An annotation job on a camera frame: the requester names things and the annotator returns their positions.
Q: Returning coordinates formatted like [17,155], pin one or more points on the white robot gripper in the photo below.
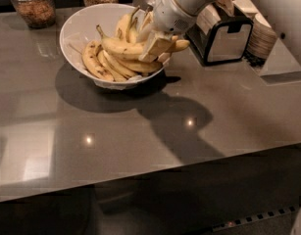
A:
[170,15]

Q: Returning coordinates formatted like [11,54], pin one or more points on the yellow banana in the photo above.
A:
[137,66]
[120,49]
[126,26]
[117,70]
[178,46]
[89,58]

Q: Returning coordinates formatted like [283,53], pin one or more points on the stack of white plates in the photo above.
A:
[262,38]

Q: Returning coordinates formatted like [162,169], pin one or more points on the metal floor vent strip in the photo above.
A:
[249,219]

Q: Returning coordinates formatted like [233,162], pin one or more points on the glass jar with granola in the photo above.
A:
[36,13]

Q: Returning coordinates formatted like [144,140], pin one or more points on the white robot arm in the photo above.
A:
[283,15]

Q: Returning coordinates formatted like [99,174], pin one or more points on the white ceramic bowl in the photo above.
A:
[81,26]

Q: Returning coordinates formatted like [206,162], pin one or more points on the upright yellow banana back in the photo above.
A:
[126,26]

